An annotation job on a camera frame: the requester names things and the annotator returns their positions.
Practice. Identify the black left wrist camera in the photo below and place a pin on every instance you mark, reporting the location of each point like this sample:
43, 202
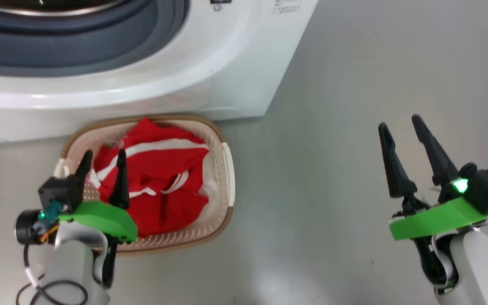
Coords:
53, 190

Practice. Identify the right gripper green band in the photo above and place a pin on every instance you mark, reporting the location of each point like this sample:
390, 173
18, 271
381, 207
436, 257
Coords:
439, 220

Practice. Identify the teal left camera connector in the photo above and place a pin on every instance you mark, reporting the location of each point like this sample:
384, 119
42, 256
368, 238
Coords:
52, 211

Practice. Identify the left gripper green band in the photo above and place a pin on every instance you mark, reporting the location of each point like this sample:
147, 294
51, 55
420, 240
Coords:
100, 218

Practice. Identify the red garment with white trim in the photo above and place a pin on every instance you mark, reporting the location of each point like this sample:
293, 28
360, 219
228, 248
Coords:
151, 131

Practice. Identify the white front-load washing machine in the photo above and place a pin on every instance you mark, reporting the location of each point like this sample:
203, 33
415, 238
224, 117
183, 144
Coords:
142, 84

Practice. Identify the cream perforated basket brown rim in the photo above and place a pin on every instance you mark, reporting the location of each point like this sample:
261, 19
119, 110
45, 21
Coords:
216, 142

